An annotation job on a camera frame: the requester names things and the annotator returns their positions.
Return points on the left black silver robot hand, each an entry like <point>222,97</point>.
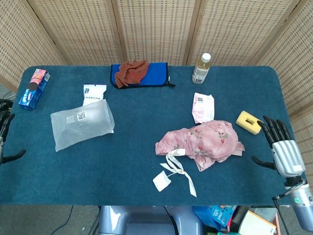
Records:
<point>5,127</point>

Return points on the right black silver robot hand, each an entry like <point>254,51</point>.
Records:
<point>287,156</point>

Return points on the translucent white zip bag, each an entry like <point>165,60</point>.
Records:
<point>80,124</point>

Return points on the pink floral garment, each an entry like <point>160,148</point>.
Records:
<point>207,142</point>

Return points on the white paper hang tag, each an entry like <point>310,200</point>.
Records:
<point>161,181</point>

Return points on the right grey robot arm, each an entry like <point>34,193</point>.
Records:
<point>303,205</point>

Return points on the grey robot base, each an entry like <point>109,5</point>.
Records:
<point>137,220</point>

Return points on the blue snack bag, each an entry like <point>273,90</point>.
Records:
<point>215,216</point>

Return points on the blue cookie box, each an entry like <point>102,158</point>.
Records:
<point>34,89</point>

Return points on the yellow sponge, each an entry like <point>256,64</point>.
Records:
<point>244,121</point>

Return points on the beige book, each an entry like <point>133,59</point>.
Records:
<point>254,224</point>

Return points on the white snack packet blue print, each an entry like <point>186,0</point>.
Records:
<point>94,94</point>

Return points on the white pink wrapper packet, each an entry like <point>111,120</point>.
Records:
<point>203,107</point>

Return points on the clear plastic drink bottle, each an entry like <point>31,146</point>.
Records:
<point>201,71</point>

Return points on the rust orange cloth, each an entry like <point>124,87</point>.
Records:
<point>129,72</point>

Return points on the blue table mat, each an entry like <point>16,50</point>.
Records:
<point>137,171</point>

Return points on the blue pouch black trim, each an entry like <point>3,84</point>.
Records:
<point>156,76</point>

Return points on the woven folding screen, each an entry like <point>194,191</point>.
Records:
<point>156,29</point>

